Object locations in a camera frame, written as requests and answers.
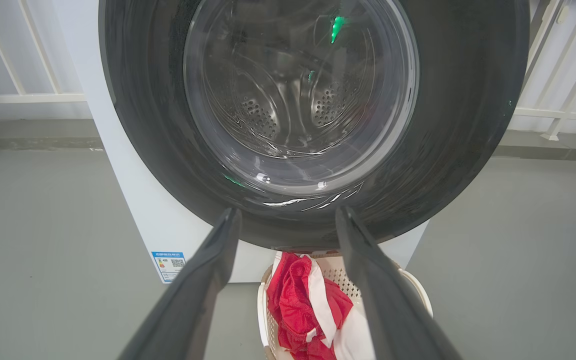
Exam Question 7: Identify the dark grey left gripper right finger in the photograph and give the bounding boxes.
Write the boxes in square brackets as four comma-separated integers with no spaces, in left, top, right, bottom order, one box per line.
[335,206,464,360]

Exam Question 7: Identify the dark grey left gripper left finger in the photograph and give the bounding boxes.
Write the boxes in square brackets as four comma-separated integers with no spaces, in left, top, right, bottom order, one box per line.
[118,207,243,360]

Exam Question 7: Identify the red and white clothes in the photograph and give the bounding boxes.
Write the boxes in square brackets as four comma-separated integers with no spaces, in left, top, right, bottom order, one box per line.
[266,251,376,360]

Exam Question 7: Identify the black round glass washer door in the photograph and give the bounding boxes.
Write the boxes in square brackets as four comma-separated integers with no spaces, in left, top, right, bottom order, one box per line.
[99,0,531,249]

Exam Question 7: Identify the cream laundry basket brown rim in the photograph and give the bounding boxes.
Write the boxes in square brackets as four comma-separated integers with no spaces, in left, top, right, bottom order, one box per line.
[257,252,434,360]

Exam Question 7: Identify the white front-load washing machine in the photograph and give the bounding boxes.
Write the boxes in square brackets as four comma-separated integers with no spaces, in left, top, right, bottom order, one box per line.
[50,0,429,284]

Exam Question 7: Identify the blue energy label sticker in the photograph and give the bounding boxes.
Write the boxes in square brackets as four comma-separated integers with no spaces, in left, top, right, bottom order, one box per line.
[151,251,187,284]

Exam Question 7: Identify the white metal railing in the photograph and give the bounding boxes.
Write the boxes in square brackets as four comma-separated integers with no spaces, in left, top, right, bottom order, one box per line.
[0,0,576,142]

